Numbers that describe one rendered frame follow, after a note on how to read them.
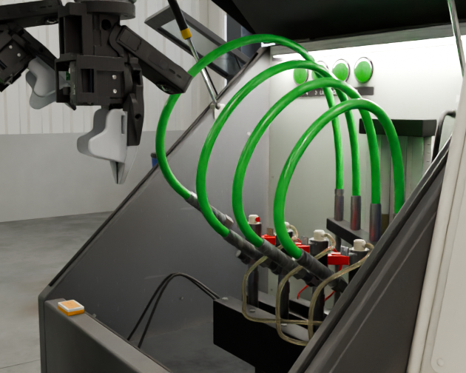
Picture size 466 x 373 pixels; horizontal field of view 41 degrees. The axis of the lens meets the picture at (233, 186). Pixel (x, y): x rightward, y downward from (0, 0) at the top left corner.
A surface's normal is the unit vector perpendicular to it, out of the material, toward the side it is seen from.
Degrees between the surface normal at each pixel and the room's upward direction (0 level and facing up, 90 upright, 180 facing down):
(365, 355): 90
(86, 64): 90
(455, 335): 76
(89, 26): 90
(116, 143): 93
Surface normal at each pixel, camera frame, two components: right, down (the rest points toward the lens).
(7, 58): 0.39, -0.11
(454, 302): -0.79, -0.17
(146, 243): 0.58, 0.11
